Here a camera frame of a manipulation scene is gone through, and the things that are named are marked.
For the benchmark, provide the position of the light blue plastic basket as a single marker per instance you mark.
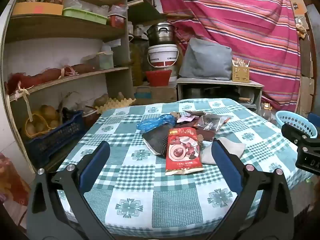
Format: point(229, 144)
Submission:
point(292, 120)

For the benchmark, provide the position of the blue plastic bag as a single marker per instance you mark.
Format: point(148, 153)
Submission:
point(152, 123)

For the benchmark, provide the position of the red plastic basin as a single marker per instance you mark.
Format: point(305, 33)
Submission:
point(158, 78)

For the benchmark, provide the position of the steel pot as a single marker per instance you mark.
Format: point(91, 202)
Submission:
point(161, 36)

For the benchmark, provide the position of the large yellow oil jug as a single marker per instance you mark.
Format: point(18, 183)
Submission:
point(138, 62)

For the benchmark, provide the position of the green plastic tray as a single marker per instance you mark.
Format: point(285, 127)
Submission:
point(85, 15)

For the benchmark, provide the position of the pink floral bag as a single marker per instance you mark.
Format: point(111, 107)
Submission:
point(12, 180)

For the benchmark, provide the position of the silver black printed packet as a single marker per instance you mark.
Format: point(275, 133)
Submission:
point(212, 122)

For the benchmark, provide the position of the yellow chopstick holder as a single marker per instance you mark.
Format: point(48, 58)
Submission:
point(240, 74)

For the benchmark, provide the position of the wooden shelf unit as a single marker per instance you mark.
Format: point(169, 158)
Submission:
point(62, 26)

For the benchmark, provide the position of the red snack packet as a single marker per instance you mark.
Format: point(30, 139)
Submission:
point(182, 152)

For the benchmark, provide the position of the red plastic container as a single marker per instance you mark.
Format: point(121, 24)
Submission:
point(117, 21)

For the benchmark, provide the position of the grey wooden cabinet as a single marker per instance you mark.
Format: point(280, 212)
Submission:
point(215, 82)

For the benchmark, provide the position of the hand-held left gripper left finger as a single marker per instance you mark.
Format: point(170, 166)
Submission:
point(96, 165)

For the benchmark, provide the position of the red striped cloth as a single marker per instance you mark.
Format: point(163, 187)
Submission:
point(237, 17)

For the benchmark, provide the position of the potato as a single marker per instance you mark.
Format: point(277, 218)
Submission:
point(101, 100)

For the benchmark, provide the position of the small dark wrapper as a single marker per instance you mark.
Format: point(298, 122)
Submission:
point(192, 113)

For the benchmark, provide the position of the cardboard box with blue label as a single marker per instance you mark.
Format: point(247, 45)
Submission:
point(162, 93)

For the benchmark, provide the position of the orange cardboard box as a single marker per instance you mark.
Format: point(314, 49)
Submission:
point(37, 8)

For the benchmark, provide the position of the yellow egg tray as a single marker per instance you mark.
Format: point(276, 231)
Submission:
point(117, 103)

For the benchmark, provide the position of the bundle of chopsticks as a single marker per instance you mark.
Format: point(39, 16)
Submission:
point(240, 62)

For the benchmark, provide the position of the black grey packet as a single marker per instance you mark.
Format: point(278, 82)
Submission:
point(156, 142)

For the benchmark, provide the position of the dark blue plastic crate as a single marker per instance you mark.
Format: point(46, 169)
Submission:
point(55, 137)

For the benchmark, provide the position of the green checked tablecloth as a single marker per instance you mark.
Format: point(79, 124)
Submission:
point(140, 180)

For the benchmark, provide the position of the red mesh bag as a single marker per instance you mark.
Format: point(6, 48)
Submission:
point(45, 77)

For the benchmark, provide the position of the white plastic bucket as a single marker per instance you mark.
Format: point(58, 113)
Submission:
point(162, 55)

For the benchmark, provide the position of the grey cushion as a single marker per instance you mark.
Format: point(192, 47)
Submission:
point(205, 60)

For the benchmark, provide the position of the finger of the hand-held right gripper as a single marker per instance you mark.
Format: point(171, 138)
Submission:
point(293, 132)

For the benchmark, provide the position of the clear plastic container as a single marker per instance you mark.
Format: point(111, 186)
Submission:
point(105, 61)

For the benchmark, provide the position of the clear oil bottle yellow label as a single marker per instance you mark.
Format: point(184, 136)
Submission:
point(266, 112)

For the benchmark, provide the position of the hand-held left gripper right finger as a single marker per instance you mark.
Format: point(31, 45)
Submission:
point(225, 165)

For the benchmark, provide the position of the pink wrapper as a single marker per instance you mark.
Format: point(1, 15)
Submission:
point(186, 118)

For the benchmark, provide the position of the basket of potatoes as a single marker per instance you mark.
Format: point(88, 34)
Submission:
point(42, 125)

